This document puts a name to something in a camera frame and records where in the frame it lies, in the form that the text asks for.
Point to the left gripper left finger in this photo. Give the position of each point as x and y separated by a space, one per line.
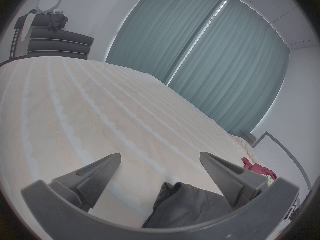
95 179

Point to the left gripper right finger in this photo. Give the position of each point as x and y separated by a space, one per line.
232 181

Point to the black T-shirt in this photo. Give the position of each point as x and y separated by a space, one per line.
190 204

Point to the bed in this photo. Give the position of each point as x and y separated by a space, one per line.
87 109

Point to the dark red garment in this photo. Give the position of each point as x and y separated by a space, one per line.
260 169

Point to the white printed pyjama top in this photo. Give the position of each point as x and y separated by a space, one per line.
271 181

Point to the pale pink pillow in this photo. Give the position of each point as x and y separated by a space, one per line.
243 142

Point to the grey bedside table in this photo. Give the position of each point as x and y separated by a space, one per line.
247 136

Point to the blue-green curtain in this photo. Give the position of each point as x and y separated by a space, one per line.
237 71
162 29

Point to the black chest of drawers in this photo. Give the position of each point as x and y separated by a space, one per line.
57 44

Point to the dark grey garment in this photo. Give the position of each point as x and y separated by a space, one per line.
57 21

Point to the white cloth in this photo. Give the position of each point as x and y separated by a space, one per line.
27 29

